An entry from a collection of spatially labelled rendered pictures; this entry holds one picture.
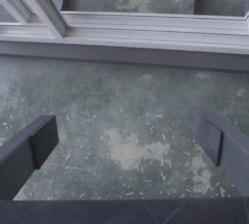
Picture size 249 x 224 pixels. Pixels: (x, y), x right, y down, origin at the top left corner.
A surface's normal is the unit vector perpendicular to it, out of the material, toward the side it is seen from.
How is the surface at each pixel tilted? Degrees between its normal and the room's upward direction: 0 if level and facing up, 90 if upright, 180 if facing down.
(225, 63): 0
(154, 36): 8
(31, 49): 0
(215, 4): 0
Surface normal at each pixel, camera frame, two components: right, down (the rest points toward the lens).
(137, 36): -0.11, -0.28
